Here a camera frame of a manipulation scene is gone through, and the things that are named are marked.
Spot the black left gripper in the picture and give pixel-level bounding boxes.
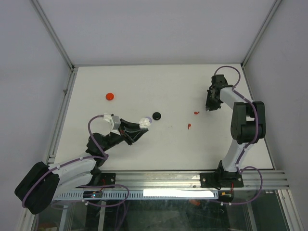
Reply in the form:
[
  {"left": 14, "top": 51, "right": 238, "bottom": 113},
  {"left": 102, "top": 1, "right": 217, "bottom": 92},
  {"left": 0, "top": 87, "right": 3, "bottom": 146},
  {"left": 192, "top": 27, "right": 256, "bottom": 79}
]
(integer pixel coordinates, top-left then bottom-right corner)
[{"left": 101, "top": 119, "right": 148, "bottom": 152}]

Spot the white round charging case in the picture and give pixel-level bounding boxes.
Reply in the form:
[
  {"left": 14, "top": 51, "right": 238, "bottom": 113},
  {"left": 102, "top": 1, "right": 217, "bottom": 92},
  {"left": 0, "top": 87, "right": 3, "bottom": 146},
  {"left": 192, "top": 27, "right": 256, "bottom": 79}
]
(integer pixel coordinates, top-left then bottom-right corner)
[{"left": 139, "top": 117, "right": 151, "bottom": 128}]

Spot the orange round charging case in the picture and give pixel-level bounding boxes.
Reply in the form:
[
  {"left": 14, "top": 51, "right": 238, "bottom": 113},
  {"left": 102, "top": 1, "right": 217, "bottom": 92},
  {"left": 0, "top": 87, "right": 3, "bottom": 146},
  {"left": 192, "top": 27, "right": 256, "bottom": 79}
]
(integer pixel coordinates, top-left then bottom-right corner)
[{"left": 105, "top": 92, "right": 115, "bottom": 101}]

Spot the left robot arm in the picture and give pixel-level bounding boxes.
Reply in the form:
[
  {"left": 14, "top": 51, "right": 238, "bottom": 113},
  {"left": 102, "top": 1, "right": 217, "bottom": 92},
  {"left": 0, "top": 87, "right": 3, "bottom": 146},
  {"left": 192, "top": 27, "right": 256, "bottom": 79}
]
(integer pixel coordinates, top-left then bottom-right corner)
[{"left": 14, "top": 114, "right": 152, "bottom": 215}]

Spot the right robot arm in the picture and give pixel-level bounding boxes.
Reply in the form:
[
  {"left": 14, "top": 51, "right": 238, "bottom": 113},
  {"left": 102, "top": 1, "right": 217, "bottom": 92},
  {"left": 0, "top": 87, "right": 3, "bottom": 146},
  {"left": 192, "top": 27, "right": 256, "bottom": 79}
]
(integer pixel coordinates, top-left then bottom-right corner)
[{"left": 200, "top": 74, "right": 266, "bottom": 190}]

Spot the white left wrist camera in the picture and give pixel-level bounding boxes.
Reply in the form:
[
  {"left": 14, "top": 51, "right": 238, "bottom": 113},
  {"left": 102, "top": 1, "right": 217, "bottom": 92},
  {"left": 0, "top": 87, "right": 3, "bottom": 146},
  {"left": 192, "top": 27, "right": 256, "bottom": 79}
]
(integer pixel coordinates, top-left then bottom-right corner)
[{"left": 103, "top": 114, "right": 121, "bottom": 133}]

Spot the white slotted cable duct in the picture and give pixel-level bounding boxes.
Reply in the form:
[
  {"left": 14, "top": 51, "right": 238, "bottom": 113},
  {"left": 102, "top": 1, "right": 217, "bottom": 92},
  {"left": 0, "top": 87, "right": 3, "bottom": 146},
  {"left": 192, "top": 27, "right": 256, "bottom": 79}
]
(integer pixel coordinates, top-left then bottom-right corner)
[{"left": 55, "top": 189, "right": 218, "bottom": 201}]

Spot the aluminium frame post left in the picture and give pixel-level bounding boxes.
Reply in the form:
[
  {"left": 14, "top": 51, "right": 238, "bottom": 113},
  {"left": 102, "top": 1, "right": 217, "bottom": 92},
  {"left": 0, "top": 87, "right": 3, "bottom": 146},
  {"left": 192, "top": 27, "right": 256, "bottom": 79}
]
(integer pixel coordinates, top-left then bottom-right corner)
[{"left": 28, "top": 0, "right": 74, "bottom": 70}]

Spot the aluminium frame post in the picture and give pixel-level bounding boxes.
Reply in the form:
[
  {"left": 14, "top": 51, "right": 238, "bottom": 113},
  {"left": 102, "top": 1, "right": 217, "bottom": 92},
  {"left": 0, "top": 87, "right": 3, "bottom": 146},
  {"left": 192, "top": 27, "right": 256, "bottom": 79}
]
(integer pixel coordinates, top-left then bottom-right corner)
[
  {"left": 28, "top": 0, "right": 74, "bottom": 70},
  {"left": 241, "top": 0, "right": 283, "bottom": 69}
]

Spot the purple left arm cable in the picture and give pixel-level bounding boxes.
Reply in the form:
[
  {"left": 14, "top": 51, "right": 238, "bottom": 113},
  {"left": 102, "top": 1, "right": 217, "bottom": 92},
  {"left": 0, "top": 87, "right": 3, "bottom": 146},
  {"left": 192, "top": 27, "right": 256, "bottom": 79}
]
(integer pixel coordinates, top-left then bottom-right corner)
[{"left": 22, "top": 115, "right": 130, "bottom": 231}]

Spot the aluminium mounting rail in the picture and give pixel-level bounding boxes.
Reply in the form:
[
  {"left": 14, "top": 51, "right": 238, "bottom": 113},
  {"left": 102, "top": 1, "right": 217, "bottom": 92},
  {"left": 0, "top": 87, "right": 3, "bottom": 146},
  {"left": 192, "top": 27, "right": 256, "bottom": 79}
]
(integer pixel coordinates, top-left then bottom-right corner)
[{"left": 102, "top": 170, "right": 289, "bottom": 191}]

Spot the aluminium frame post right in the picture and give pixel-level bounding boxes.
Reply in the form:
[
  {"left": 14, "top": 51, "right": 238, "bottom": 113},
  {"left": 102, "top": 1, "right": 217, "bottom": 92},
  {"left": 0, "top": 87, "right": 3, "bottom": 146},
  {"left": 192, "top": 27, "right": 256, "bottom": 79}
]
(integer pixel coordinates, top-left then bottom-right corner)
[{"left": 241, "top": 0, "right": 283, "bottom": 69}]

